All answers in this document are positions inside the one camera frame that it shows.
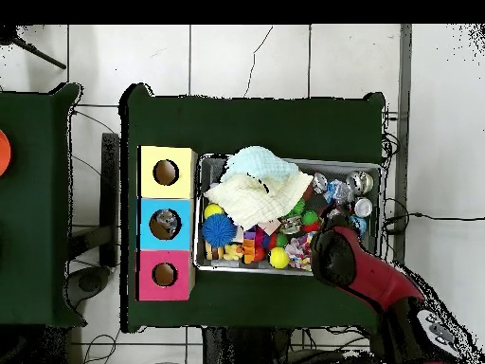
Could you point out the cream knitted cloth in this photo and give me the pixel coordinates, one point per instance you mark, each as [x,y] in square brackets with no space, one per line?
[257,201]

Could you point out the mint knitted cloth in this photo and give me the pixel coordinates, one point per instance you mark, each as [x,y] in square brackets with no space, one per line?
[261,163]

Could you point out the polka dot cloth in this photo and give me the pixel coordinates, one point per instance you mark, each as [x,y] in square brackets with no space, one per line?
[301,252]

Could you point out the crushed red silver can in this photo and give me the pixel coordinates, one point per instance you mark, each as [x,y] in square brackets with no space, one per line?
[320,182]

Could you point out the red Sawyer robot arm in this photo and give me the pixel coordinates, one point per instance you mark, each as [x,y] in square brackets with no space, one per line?
[379,276]

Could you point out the wooden box with three holes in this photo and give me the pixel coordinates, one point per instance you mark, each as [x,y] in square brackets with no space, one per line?
[182,227]

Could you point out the large blue koosh ball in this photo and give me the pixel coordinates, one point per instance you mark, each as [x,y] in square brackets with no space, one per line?
[218,230]

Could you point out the yellow tennis ball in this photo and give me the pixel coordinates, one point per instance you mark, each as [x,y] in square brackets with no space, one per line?
[279,258]

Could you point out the crushed black silver can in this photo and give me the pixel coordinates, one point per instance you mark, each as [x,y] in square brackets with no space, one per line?
[363,207]

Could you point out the black upright panel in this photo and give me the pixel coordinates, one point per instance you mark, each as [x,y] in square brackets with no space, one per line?
[110,189]

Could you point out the dark green side tablecloth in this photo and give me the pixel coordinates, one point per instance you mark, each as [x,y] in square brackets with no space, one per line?
[38,265]

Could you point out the orange bowl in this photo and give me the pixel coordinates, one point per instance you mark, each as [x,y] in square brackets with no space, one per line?
[3,151]

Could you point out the black tripod leg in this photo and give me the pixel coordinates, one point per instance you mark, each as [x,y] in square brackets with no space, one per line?
[41,55]

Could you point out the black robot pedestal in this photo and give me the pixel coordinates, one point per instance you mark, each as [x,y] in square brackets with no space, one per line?
[235,349]

